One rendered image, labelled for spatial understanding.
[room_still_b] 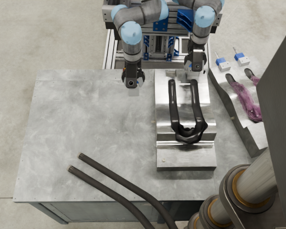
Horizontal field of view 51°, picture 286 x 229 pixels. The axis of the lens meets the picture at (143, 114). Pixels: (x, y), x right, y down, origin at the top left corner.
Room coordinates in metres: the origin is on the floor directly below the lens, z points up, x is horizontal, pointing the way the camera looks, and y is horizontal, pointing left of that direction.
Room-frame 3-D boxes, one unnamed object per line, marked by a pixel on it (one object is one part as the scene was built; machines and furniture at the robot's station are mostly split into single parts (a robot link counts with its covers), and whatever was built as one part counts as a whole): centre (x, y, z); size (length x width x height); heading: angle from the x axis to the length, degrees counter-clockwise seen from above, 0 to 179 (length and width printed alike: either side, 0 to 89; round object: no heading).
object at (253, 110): (0.76, -0.54, 0.90); 0.26 x 0.18 x 0.08; 18
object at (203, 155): (0.67, -0.19, 0.87); 0.50 x 0.26 x 0.14; 0
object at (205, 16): (0.92, -0.25, 1.21); 0.09 x 0.08 x 0.11; 151
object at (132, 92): (0.82, 0.04, 0.93); 0.13 x 0.05 x 0.05; 0
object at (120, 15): (0.89, 0.06, 1.25); 0.11 x 0.11 x 0.08; 21
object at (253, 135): (0.76, -0.55, 0.86); 0.50 x 0.26 x 0.11; 18
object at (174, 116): (0.68, -0.20, 0.92); 0.35 x 0.16 x 0.09; 0
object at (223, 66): (1.00, -0.41, 0.86); 0.13 x 0.05 x 0.05; 18
